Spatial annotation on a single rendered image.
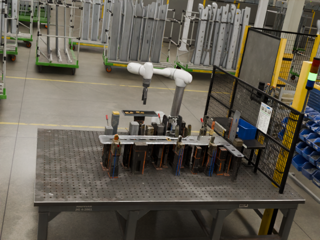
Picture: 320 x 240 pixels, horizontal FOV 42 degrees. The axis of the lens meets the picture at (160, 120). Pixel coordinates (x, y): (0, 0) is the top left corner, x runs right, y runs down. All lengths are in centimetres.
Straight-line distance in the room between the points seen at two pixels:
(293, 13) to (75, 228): 879
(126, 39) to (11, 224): 738
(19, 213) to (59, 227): 49
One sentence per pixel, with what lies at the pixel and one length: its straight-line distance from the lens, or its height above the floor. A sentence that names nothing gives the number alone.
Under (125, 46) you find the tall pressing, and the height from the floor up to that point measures 69.
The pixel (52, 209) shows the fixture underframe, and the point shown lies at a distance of 364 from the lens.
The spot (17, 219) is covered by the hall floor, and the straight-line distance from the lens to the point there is 462.
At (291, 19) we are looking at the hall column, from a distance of 1170.
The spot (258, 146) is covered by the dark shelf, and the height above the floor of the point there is 103.
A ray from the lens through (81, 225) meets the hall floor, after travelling 454.
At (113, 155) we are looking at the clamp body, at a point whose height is 93.
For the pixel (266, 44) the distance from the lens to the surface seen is 645.
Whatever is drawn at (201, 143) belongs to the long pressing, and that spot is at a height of 100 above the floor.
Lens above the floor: 255
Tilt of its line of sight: 19 degrees down
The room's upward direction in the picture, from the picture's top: 9 degrees clockwise
